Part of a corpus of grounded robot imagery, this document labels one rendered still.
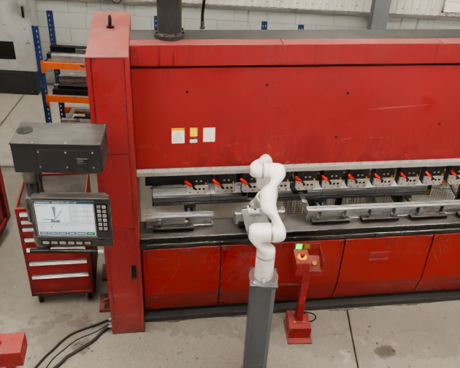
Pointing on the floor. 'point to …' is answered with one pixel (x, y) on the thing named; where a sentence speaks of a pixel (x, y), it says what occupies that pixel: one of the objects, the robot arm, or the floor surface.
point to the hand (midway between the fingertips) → (255, 207)
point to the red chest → (66, 185)
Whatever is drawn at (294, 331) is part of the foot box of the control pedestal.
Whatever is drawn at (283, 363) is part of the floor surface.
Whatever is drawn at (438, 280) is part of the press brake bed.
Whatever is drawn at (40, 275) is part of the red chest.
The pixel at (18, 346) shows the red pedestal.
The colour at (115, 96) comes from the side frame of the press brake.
